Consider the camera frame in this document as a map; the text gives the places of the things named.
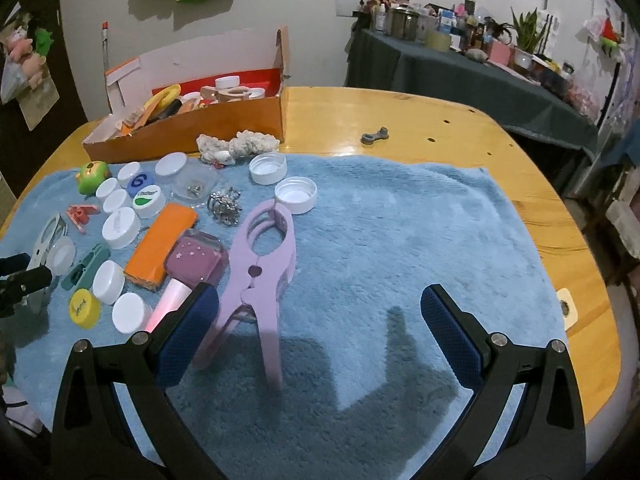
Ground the teal clothespin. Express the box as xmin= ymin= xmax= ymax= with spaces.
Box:
xmin=61 ymin=243 xmax=111 ymax=292

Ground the large lilac plastic clip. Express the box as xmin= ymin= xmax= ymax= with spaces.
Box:
xmin=192 ymin=199 xmax=297 ymax=392

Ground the orange rectangular case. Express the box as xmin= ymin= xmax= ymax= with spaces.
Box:
xmin=123 ymin=203 xmax=199 ymax=292

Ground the side table with dark cloth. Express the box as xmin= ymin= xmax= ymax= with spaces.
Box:
xmin=345 ymin=27 xmax=601 ymax=151

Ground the large white printed lid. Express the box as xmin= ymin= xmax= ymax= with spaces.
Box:
xmin=102 ymin=208 xmax=143 ymax=250

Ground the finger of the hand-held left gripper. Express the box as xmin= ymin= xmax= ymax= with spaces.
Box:
xmin=0 ymin=266 xmax=53 ymax=317
xmin=0 ymin=254 xmax=32 ymax=278

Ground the potted green plant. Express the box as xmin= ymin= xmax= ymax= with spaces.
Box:
xmin=510 ymin=7 xmax=548 ymax=68

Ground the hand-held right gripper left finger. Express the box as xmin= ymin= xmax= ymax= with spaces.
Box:
xmin=50 ymin=282 xmax=221 ymax=480

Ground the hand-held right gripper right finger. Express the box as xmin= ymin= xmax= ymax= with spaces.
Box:
xmin=420 ymin=284 xmax=588 ymax=480

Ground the blue bottle cap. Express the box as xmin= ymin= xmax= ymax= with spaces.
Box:
xmin=126 ymin=170 xmax=151 ymax=196

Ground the pink plush toy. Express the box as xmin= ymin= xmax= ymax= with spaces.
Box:
xmin=7 ymin=25 xmax=46 ymax=86

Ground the small grey plastic link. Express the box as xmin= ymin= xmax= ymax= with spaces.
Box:
xmin=361 ymin=126 xmax=391 ymax=147

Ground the green animal figurine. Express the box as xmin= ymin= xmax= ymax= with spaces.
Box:
xmin=75 ymin=160 xmax=112 ymax=195

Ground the white cap with green label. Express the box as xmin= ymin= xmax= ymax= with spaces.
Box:
xmin=132 ymin=185 xmax=167 ymax=219

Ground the large wooden clip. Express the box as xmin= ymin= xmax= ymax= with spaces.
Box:
xmin=200 ymin=85 xmax=253 ymax=106

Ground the small clear plastic case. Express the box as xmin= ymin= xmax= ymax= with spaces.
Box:
xmin=172 ymin=166 xmax=221 ymax=203

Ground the watermelon slice decoration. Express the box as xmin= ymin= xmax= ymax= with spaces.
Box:
xmin=597 ymin=17 xmax=626 ymax=56

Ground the large pale grey clip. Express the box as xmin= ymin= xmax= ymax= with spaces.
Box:
xmin=20 ymin=212 xmax=69 ymax=313

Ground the metal charm cluster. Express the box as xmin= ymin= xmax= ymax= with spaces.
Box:
xmin=206 ymin=186 xmax=246 ymax=228

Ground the white ribbed hollow cap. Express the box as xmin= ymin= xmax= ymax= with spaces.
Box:
xmin=274 ymin=176 xmax=318 ymax=215
xmin=248 ymin=152 xmax=288 ymax=185

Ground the translucent round lid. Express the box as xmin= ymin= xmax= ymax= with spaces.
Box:
xmin=47 ymin=236 xmax=77 ymax=277

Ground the maroon and pink tube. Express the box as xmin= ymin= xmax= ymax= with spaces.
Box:
xmin=145 ymin=230 xmax=230 ymax=333

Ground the red and white stick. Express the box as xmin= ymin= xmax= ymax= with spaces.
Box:
xmin=101 ymin=21 xmax=111 ymax=111

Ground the small salmon clip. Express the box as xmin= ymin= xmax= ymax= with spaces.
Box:
xmin=66 ymin=204 xmax=101 ymax=235

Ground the yellow bottle cap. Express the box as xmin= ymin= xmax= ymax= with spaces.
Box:
xmin=69 ymin=287 xmax=101 ymax=330

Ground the large plain white lid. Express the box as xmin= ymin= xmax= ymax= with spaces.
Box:
xmin=154 ymin=153 xmax=188 ymax=177

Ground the blue fluffy towel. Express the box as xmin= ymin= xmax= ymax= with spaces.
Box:
xmin=0 ymin=152 xmax=573 ymax=480

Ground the cluster of bottles and jars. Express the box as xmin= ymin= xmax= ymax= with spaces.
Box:
xmin=357 ymin=0 xmax=511 ymax=53

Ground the orange and white cardboard box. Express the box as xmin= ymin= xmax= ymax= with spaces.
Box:
xmin=82 ymin=25 xmax=291 ymax=166

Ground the yellow plastic ring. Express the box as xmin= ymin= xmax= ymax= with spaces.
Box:
xmin=143 ymin=85 xmax=182 ymax=121

